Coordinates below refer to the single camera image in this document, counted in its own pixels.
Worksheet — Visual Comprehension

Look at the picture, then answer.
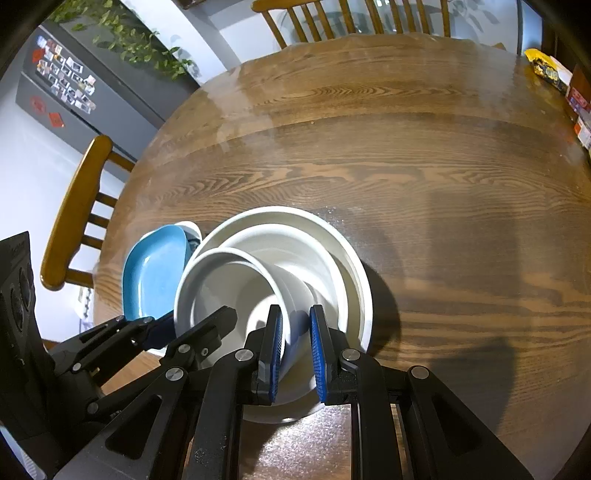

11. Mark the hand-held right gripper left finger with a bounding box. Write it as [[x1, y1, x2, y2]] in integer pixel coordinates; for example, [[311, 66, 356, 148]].
[[53, 304, 283, 480]]

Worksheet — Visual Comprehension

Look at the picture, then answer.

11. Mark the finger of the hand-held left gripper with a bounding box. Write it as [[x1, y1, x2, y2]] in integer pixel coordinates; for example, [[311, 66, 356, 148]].
[[85, 305, 238, 416], [48, 311, 176, 374]]

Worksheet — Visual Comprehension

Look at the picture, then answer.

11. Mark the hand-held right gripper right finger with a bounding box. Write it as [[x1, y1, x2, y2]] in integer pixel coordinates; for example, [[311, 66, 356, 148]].
[[309, 304, 536, 480]]

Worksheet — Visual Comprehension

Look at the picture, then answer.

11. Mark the white cylindrical bowl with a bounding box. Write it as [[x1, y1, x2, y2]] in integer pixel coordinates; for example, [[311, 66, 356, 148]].
[[174, 247, 319, 374]]

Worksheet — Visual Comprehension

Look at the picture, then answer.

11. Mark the large white bowl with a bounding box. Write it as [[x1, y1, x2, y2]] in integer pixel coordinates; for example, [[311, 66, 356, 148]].
[[182, 206, 374, 424]]

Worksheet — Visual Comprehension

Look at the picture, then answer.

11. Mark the medium white bowl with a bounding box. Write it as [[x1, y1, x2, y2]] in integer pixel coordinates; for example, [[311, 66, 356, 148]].
[[219, 231, 348, 352]]

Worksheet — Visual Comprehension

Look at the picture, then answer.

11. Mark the blue patterned square plate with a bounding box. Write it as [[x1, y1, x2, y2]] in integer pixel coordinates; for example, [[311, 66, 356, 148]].
[[173, 220, 203, 245]]

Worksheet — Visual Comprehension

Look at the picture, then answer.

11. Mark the grey refrigerator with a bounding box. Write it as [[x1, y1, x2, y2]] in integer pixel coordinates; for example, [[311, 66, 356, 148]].
[[16, 23, 201, 162]]

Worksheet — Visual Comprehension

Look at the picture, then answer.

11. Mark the group of fridge magnets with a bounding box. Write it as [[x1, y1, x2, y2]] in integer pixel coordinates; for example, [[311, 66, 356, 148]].
[[30, 37, 98, 114]]

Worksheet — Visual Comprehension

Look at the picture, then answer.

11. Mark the trailing green plant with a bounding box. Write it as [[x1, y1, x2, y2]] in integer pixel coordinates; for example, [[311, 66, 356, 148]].
[[48, 0, 197, 81]]

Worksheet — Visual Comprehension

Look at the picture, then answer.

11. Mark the small clear labelled bottle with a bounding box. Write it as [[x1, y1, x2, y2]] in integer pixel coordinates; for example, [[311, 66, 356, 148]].
[[574, 115, 591, 151]]

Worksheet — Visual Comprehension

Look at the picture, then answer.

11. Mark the red sauce bottle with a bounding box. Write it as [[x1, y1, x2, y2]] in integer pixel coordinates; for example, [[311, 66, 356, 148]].
[[566, 65, 591, 112]]

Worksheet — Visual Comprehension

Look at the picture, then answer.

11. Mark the yellow snack packet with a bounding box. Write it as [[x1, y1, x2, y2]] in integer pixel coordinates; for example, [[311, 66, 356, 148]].
[[524, 48, 573, 95]]

